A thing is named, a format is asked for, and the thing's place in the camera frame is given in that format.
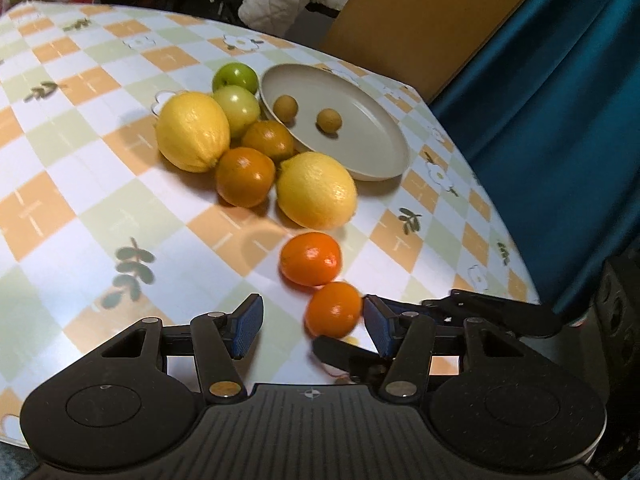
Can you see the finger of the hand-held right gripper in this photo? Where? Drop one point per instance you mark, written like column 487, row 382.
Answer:
column 340, row 352
column 500, row 305

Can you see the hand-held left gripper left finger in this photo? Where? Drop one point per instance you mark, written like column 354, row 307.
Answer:
column 247, row 325

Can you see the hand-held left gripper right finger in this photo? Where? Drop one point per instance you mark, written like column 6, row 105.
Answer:
column 377, row 325

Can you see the small bright orange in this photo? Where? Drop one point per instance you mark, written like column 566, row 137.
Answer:
column 332, row 310

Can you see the grey plate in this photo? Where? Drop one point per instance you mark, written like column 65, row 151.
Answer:
column 365, row 130

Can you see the large yellow lemon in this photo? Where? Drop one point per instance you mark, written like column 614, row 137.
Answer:
column 190, row 132

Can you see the dull orange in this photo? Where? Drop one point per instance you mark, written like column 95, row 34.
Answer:
column 267, row 140
column 245, row 177

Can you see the teal curtain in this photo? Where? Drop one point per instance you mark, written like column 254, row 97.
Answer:
column 550, row 110

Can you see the checkered flower tablecloth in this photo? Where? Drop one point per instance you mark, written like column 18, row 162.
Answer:
column 100, row 185

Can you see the brown longan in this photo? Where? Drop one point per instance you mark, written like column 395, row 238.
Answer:
column 285, row 109
column 329, row 121

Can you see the light green apple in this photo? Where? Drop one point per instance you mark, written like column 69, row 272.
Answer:
column 237, row 107

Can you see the dark green apple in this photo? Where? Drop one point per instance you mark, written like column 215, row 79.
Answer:
column 234, row 76

